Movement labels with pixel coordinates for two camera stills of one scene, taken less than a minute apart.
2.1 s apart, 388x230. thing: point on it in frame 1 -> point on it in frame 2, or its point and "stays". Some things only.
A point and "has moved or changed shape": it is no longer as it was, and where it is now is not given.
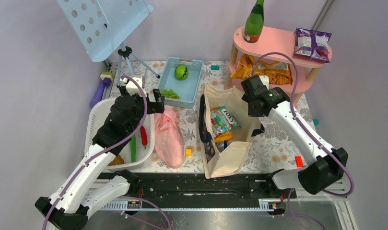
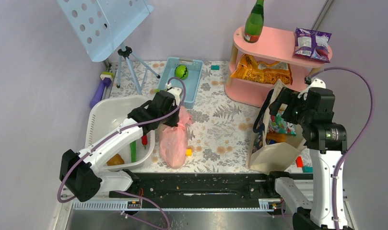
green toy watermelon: x=182 y=72 stays
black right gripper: x=252 y=112 -> x=288 y=96
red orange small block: x=299 y=161 stays
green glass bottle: x=254 y=22 stays
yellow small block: x=188 y=152 stays
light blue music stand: x=99 y=25 stays
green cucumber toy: x=133 y=144 stays
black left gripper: x=157 y=106 -> x=174 y=122
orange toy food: x=117 y=160 stays
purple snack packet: x=312 y=44 stays
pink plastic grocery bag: x=169 y=137 has moved or changed shape
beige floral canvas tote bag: x=226 y=130 -> x=268 y=155
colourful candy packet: x=222 y=121 -> x=277 y=123
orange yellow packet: x=224 y=136 -> x=277 y=137
